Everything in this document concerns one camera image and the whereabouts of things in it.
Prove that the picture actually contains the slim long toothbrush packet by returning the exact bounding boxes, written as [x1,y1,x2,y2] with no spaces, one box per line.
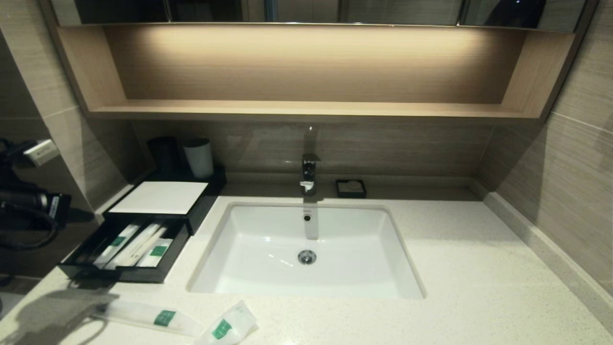
[93,223,142,269]

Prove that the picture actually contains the black pull-out drawer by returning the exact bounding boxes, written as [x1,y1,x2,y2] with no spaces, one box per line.
[57,213,193,284]

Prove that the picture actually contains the wide long frosted packet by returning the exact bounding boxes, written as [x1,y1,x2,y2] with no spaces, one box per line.
[91,299,204,336]

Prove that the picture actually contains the long white stick packet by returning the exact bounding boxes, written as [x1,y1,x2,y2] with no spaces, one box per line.
[125,226,169,267]
[110,222,161,269]

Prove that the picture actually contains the flat white green-label sachet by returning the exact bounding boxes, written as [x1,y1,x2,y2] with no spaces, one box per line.
[136,239,174,267]

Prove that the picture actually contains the black cup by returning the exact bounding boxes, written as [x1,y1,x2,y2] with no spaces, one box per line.
[148,137,184,177]

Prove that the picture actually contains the grey cup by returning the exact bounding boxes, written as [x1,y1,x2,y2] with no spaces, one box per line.
[183,138,215,180]

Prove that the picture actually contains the small square frosted packet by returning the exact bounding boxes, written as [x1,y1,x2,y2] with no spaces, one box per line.
[195,299,259,345]

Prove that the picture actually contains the white sink basin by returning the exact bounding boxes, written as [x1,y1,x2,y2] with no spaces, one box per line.
[188,202,426,300]

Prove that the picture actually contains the chrome faucet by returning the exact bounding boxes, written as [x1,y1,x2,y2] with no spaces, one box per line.
[300,126,322,196]

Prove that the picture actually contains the black soap dish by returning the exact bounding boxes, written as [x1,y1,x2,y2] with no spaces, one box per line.
[335,179,367,199]

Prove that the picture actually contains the mirror cabinet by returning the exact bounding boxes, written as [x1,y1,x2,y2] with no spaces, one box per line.
[50,0,597,33]

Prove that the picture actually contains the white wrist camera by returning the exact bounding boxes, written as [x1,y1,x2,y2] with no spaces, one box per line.
[23,139,60,167]

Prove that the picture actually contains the wooden wall niche shelf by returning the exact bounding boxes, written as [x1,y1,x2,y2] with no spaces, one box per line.
[41,22,578,123]

